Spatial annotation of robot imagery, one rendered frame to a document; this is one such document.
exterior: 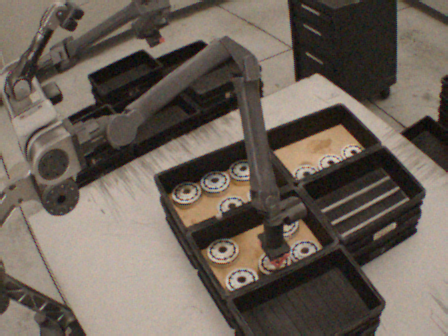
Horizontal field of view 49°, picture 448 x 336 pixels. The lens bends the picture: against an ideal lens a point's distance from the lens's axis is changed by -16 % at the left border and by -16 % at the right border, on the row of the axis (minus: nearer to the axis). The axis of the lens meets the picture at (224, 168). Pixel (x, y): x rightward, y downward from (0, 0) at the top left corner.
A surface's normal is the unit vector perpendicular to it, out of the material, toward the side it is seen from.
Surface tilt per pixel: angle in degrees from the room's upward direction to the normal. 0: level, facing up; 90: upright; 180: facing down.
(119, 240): 0
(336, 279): 0
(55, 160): 90
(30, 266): 0
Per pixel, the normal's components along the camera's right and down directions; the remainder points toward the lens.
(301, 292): -0.11, -0.73
